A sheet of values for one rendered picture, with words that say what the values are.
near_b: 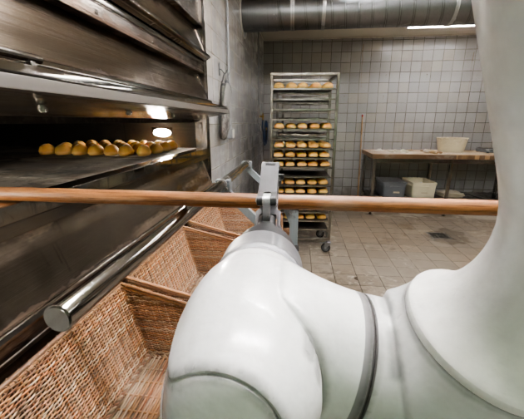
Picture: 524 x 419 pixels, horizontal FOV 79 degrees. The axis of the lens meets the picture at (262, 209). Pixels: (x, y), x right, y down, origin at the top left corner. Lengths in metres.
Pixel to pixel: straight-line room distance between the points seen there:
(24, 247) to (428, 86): 5.66
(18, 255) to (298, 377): 0.77
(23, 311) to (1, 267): 0.10
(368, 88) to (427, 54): 0.97
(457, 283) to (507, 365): 0.05
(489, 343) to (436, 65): 5.83
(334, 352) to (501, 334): 0.09
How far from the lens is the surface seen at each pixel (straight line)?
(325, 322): 0.22
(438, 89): 5.99
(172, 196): 0.67
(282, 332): 0.19
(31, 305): 0.89
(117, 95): 0.90
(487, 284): 0.22
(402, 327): 0.24
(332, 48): 5.70
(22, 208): 0.86
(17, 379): 0.88
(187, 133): 2.19
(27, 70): 0.69
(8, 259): 0.88
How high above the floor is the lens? 1.35
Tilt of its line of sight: 15 degrees down
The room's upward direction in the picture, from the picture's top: straight up
